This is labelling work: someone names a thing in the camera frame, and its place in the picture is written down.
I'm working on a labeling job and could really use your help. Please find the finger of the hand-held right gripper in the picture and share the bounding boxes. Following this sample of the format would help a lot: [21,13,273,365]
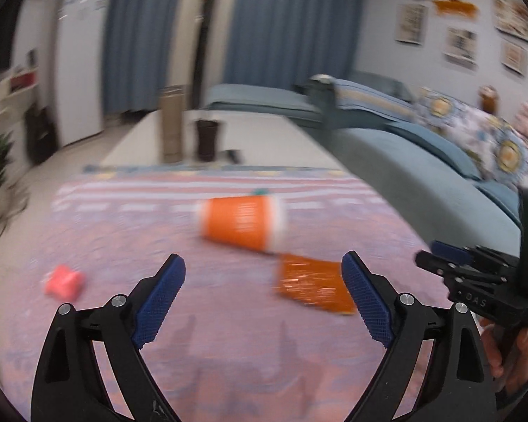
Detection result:
[431,241,477,269]
[416,250,467,280]

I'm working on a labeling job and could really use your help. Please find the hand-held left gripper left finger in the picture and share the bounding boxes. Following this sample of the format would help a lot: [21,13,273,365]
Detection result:
[30,254,187,422]

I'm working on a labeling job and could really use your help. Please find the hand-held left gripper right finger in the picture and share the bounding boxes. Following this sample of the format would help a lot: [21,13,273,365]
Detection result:
[341,250,498,422]

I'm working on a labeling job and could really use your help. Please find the orange foil wrapper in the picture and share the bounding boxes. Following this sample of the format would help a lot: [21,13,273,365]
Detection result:
[273,252,357,316]

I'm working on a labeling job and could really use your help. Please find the orange paper cup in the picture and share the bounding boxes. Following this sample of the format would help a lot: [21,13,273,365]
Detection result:
[194,196,289,256]

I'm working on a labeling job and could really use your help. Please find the person's right hand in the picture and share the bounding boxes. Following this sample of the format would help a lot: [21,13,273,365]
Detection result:
[479,321,528,395]

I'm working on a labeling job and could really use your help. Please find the blue cushion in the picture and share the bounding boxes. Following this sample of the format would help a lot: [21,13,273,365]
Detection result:
[473,180,522,220]
[387,121,482,181]

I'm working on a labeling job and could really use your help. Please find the small pink wrapper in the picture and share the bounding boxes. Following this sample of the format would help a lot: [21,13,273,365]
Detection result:
[44,265,86,298]

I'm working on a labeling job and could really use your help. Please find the blue sofa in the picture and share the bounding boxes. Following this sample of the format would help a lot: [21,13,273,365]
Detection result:
[202,70,528,282]

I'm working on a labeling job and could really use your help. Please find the pink pig plush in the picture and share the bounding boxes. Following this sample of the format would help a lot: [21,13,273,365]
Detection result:
[513,101,528,141]

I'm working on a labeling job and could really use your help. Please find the brown monkey plush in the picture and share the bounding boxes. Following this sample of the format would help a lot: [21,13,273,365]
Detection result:
[477,85,499,115]

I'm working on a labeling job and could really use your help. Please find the dark brown cup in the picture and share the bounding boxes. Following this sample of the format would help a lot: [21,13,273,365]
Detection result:
[195,120,224,161]

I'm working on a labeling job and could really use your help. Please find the striped blue armrest cover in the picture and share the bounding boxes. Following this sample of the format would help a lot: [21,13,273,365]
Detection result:
[332,78,416,124]

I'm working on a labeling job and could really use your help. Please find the gold thermos bottle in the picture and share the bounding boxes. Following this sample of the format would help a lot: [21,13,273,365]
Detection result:
[159,87,186,163]

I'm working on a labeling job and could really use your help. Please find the grey blue sofa cloth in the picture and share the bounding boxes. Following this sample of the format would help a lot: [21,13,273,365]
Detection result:
[352,70,416,102]

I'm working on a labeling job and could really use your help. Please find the black guitar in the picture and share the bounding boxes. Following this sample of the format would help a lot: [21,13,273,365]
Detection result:
[24,103,58,165]

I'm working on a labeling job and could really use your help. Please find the black framed crown picture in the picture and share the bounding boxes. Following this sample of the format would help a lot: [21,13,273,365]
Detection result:
[502,39,528,75]

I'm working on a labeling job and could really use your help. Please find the large floral picture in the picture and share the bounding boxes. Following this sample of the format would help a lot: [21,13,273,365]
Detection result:
[493,0,528,49]

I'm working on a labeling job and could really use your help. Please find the white refrigerator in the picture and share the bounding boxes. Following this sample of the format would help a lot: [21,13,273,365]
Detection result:
[55,0,117,148]

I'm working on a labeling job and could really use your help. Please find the white shelf with red box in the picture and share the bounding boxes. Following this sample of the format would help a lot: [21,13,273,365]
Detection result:
[0,70,40,124]

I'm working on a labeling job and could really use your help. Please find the blue curtain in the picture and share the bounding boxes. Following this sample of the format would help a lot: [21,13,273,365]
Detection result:
[103,0,188,117]
[224,0,370,86]

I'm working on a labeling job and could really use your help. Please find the black television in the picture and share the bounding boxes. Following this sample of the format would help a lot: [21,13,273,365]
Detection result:
[0,0,23,77]

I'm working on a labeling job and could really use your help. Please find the floor cable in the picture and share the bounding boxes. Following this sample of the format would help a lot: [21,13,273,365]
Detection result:
[0,185,29,234]

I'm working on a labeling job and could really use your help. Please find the white collage picture frame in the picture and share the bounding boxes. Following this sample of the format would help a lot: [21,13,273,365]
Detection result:
[443,27,478,70]

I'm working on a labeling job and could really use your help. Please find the tall black picture frame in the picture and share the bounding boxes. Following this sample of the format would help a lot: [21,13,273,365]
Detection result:
[395,4,427,45]

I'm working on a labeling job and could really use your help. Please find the orange wall shelf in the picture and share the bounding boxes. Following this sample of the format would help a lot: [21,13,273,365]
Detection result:
[433,0,478,19]

